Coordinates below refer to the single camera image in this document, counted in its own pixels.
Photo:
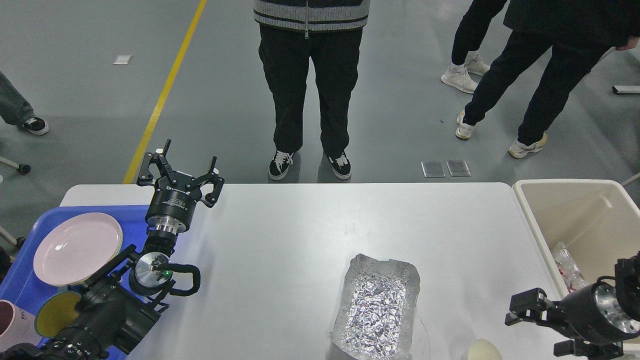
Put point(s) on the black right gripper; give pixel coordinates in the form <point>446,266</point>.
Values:
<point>600,317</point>

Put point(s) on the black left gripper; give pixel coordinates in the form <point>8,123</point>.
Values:
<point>172,200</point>

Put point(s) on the white lid bottom edge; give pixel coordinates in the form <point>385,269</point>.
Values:
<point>481,349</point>

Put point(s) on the pink plate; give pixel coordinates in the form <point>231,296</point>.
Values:
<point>59,251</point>

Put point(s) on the blue-grey mug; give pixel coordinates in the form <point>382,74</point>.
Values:
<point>57,313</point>

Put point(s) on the aluminium foil tray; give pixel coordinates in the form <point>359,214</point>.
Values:
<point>377,309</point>

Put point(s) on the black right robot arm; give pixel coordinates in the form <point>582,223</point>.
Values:
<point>627,272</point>

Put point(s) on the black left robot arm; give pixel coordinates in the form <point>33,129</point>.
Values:
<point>157,269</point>

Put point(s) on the beige plastic bin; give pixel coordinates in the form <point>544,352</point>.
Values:
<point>596,219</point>

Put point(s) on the person in olive trousers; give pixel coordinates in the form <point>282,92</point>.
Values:
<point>15,110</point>

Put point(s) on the blue plastic tray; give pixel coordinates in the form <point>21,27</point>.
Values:
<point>25,285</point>

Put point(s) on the metal floor plate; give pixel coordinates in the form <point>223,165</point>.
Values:
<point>458,168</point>
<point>433,169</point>

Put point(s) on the pink mug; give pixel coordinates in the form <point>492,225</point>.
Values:
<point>17,326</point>

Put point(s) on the person in white sneakers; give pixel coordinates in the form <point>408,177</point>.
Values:
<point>465,58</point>

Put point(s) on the person in black tracksuit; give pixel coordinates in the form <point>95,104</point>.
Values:
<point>578,33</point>

